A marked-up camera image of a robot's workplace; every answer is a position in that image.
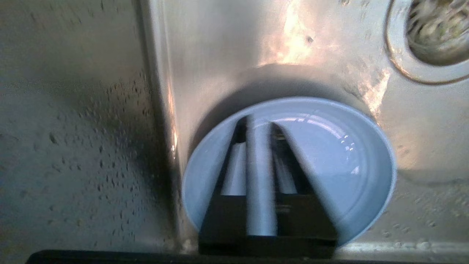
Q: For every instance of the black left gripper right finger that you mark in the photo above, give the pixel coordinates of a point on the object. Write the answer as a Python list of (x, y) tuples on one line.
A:
[(304, 220)]

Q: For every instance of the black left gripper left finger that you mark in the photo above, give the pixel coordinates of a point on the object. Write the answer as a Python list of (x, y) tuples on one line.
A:
[(223, 220)]

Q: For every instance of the blue round plate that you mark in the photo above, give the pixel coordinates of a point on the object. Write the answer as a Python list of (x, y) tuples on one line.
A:
[(348, 165)]

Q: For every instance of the stainless steel sink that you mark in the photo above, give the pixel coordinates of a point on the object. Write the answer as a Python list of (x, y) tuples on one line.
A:
[(91, 146)]

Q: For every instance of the metal sink drain strainer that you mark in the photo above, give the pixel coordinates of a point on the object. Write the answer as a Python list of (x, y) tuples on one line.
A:
[(436, 33)]

